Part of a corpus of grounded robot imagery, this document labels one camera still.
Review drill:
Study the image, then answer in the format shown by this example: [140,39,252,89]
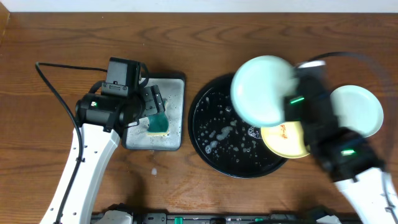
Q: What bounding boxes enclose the light blue plate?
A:
[330,85,384,138]
[230,55,298,128]

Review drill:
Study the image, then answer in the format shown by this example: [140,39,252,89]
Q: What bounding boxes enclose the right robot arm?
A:
[284,67,397,223]

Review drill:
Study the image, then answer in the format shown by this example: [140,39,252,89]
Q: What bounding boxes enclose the black round serving tray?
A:
[188,73,287,179]

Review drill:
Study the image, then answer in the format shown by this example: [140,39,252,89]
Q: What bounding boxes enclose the rectangular metal soap tray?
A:
[122,73,185,151]

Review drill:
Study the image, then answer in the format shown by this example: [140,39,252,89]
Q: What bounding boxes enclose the yellow plate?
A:
[261,121,310,159]

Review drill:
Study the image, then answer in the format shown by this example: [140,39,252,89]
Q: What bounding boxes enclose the green yellow sponge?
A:
[147,110,169,136]

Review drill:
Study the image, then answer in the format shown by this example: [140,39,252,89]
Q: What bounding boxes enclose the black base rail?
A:
[89,203,342,224]

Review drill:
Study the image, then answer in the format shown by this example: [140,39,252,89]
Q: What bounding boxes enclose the white foam blob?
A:
[151,168,157,176]

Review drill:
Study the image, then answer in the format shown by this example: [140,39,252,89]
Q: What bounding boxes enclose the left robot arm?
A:
[35,57,165,223]

